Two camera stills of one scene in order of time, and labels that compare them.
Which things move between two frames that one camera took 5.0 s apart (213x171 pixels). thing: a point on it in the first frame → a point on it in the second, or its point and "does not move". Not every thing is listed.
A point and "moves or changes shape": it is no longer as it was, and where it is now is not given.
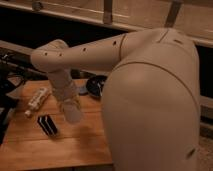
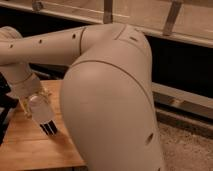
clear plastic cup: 72,110 moves or changes shape
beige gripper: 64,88 → 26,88
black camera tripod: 12,74 does not move
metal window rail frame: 194,17 does not move
